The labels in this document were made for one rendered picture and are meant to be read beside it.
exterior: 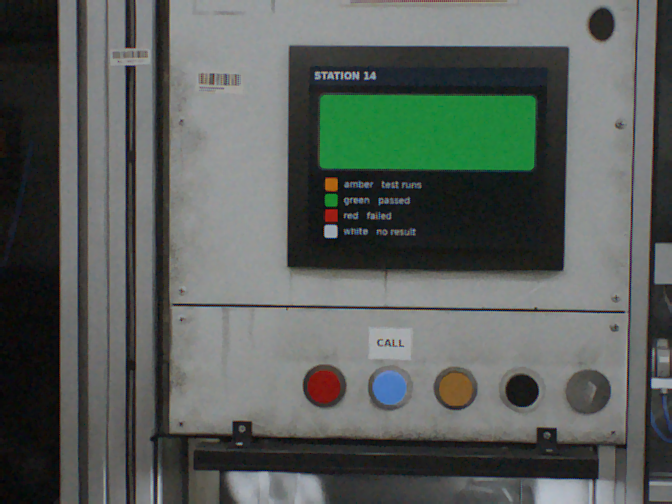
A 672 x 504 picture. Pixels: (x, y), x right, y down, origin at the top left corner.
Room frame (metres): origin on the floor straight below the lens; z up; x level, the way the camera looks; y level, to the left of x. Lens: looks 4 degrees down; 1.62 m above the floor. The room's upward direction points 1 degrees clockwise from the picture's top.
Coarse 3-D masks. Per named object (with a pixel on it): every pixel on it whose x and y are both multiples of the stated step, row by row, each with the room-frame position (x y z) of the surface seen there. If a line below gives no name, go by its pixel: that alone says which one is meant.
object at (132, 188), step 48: (144, 0) 1.23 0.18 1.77; (144, 96) 1.23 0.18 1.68; (144, 144) 1.23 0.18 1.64; (144, 192) 1.23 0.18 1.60; (144, 240) 1.23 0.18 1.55; (144, 288) 1.23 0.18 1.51; (144, 336) 1.23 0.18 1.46; (144, 384) 1.23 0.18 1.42; (144, 432) 1.23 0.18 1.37; (144, 480) 1.23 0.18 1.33
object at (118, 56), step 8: (112, 48) 1.23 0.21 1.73; (120, 48) 1.23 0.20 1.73; (128, 48) 1.23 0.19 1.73; (136, 48) 1.23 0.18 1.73; (144, 48) 1.23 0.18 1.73; (112, 56) 1.23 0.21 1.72; (120, 56) 1.23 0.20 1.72; (128, 56) 1.23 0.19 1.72; (136, 56) 1.23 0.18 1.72; (144, 56) 1.23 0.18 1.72; (112, 64) 1.23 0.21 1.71; (120, 64) 1.23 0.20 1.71; (128, 64) 1.23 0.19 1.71; (136, 64) 1.23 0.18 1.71; (144, 64) 1.23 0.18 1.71
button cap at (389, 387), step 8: (384, 376) 1.19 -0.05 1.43; (392, 376) 1.19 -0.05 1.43; (400, 376) 1.19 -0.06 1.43; (376, 384) 1.19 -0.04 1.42; (384, 384) 1.19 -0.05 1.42; (392, 384) 1.19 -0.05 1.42; (400, 384) 1.19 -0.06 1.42; (376, 392) 1.19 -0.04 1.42; (384, 392) 1.19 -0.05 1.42; (392, 392) 1.19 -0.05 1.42; (400, 392) 1.19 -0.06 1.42; (384, 400) 1.19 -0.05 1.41; (392, 400) 1.19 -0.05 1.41; (400, 400) 1.19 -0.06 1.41
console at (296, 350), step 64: (192, 0) 1.21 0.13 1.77; (256, 0) 1.21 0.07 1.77; (320, 0) 1.21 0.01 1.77; (384, 0) 1.20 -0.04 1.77; (448, 0) 1.20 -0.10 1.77; (512, 0) 1.20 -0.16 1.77; (576, 0) 1.20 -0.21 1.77; (192, 64) 1.21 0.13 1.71; (256, 64) 1.21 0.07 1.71; (320, 64) 1.20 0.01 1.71; (384, 64) 1.19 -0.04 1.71; (448, 64) 1.19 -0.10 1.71; (512, 64) 1.19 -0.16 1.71; (576, 64) 1.19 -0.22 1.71; (192, 128) 1.21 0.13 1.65; (256, 128) 1.21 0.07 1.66; (576, 128) 1.19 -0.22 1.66; (192, 192) 1.21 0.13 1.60; (256, 192) 1.21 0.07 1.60; (576, 192) 1.19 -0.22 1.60; (192, 256) 1.21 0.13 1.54; (256, 256) 1.21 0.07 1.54; (320, 256) 1.20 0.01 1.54; (384, 256) 1.19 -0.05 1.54; (448, 256) 1.19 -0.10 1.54; (512, 256) 1.19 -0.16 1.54; (576, 256) 1.19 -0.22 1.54; (192, 320) 1.21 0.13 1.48; (256, 320) 1.21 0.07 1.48; (320, 320) 1.21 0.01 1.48; (384, 320) 1.20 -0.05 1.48; (448, 320) 1.20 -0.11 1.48; (512, 320) 1.20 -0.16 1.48; (576, 320) 1.19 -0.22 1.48; (192, 384) 1.21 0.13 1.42; (256, 384) 1.21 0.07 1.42; (320, 384) 1.20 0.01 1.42; (448, 384) 1.19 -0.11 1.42; (512, 384) 1.19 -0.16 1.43; (576, 384) 1.19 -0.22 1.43
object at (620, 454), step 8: (616, 448) 1.20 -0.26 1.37; (624, 448) 1.20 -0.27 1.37; (616, 456) 1.20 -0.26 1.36; (624, 456) 1.20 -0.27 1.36; (616, 464) 1.20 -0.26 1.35; (624, 464) 1.20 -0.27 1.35; (616, 472) 1.20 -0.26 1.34; (624, 472) 1.20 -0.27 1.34; (616, 480) 1.20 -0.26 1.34; (624, 480) 1.20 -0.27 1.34; (616, 488) 1.20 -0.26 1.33; (624, 488) 1.20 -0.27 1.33; (616, 496) 1.20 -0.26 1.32; (624, 496) 1.20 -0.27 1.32
